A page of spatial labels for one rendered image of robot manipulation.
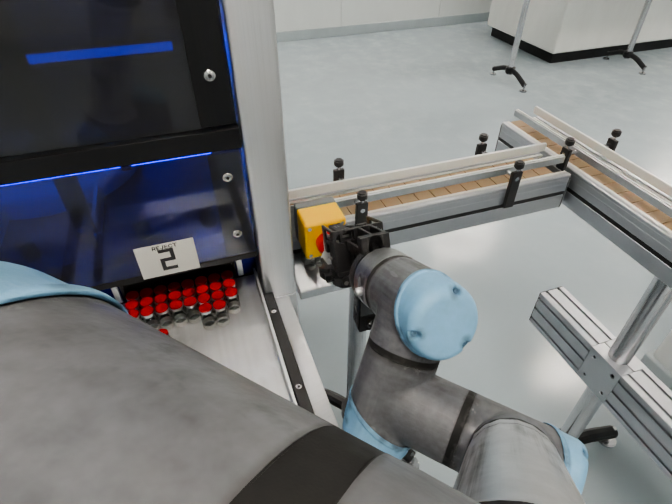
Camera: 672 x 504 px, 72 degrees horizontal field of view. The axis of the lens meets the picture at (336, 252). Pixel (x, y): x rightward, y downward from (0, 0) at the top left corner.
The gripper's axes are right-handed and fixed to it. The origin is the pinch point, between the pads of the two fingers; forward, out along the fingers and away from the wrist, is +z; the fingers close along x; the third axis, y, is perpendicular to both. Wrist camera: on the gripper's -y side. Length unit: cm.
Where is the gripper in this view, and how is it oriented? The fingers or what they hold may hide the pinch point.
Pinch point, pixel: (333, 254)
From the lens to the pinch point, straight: 74.3
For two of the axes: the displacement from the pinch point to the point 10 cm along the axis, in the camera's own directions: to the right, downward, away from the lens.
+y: -1.4, -9.5, -2.8
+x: -9.4, 2.1, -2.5
